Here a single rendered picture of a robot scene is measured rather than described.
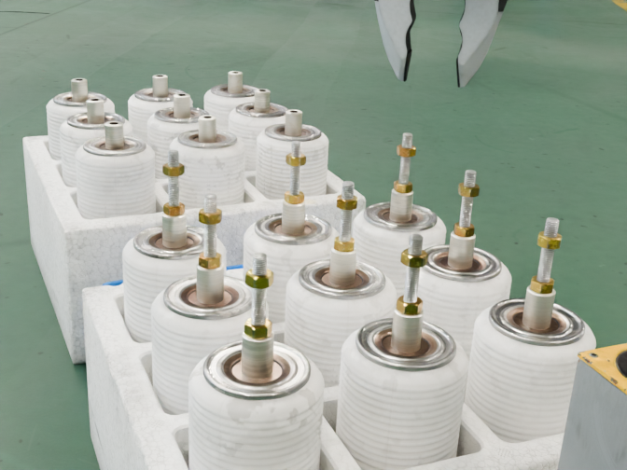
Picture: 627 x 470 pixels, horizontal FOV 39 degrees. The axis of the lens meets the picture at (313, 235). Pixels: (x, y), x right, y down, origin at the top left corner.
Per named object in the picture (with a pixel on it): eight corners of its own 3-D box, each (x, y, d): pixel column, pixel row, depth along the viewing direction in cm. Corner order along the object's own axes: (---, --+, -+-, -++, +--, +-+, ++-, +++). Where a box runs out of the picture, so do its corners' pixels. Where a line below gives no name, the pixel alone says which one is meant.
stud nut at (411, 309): (414, 317, 65) (415, 307, 64) (393, 311, 65) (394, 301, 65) (424, 307, 66) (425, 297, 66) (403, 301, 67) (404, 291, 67)
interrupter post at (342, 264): (326, 277, 78) (327, 242, 77) (353, 277, 78) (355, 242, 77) (329, 289, 76) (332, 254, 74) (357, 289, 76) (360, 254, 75)
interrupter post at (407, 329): (418, 359, 66) (423, 319, 64) (386, 353, 66) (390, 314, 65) (423, 343, 68) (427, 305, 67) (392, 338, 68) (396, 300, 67)
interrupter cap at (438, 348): (449, 382, 63) (450, 374, 63) (345, 365, 64) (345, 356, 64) (460, 333, 70) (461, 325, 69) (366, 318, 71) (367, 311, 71)
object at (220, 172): (229, 250, 126) (230, 127, 119) (253, 278, 118) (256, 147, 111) (163, 259, 122) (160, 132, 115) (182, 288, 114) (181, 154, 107)
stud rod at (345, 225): (337, 262, 77) (342, 180, 74) (349, 263, 77) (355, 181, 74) (336, 267, 76) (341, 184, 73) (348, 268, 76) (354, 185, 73)
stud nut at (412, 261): (419, 270, 63) (421, 259, 63) (397, 265, 64) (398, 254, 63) (429, 260, 65) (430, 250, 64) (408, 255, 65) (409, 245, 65)
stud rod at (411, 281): (411, 333, 66) (420, 239, 63) (398, 329, 66) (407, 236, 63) (415, 327, 67) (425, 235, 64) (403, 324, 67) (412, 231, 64)
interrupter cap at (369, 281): (293, 265, 80) (294, 257, 80) (376, 264, 81) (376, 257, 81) (303, 303, 73) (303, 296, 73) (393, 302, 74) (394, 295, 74)
